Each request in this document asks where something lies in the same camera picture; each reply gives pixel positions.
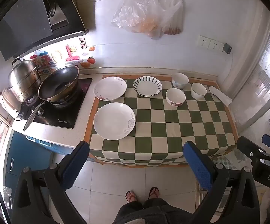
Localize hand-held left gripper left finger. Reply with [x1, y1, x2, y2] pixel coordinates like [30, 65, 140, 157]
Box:
[10, 141, 90, 224]

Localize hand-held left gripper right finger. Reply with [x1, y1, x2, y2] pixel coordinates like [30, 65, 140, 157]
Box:
[183, 141, 266, 224]

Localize large white plate grey flower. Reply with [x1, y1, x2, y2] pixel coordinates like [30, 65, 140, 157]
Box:
[93, 103, 136, 141]

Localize white bowl red floral print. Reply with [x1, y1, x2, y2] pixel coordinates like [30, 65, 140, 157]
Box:
[165, 88, 186, 107]

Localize white bowl black rim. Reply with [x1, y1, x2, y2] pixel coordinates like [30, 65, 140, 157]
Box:
[191, 82, 207, 100]

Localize white plate red floral print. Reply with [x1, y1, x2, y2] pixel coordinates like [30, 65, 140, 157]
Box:
[93, 77, 127, 101]

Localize white bowl blue pattern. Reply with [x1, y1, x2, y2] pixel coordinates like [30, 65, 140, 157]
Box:
[172, 72, 189, 89]

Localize white plate dark leaf stripes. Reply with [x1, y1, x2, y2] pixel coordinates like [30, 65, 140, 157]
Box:
[133, 76, 163, 97]

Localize green white checkered tablecloth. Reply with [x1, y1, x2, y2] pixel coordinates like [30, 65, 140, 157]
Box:
[84, 74, 239, 168]

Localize person's right foot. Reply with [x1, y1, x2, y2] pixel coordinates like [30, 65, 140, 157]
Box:
[148, 187, 160, 200]

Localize person's foot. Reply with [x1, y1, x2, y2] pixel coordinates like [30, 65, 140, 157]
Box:
[125, 190, 139, 203]
[148, 187, 160, 200]

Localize black glass cooktop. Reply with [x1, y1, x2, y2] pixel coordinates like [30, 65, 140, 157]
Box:
[15, 77, 93, 129]

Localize blue kitchen cabinet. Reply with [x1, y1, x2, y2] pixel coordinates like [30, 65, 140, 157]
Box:
[5, 131, 95, 185]

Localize sliding glass door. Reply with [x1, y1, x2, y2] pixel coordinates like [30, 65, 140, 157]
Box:
[228, 21, 270, 143]

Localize folded white paper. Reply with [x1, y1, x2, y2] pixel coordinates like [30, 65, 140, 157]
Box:
[208, 85, 233, 105]

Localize person's left foot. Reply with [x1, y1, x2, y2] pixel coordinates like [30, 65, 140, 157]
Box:
[125, 190, 139, 203]

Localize person's dark trousers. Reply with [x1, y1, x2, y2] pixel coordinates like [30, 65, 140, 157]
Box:
[113, 198, 197, 224]

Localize white kitchen appliance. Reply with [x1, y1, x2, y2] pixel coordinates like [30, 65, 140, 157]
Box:
[0, 90, 23, 120]

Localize stainless steel steamer pot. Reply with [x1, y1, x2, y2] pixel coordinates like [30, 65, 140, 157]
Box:
[7, 57, 43, 103]

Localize black plug adapter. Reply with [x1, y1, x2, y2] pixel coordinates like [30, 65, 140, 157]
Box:
[222, 43, 233, 54]

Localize clear plastic bag red contents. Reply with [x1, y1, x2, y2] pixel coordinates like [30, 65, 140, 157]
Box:
[161, 0, 183, 35]

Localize black range hood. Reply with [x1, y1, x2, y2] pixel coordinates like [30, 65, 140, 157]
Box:
[0, 0, 89, 62]

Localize clear plastic bag orange contents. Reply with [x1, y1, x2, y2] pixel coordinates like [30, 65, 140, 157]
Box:
[111, 0, 170, 40]

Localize dark wok with long handle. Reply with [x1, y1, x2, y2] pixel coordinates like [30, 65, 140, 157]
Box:
[23, 65, 80, 131]

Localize white wall socket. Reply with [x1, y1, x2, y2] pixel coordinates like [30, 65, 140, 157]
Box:
[198, 35, 210, 49]
[208, 39, 222, 52]

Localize cluster of colourful wall stickers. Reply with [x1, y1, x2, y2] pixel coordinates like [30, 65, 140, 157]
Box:
[29, 37, 96, 75]

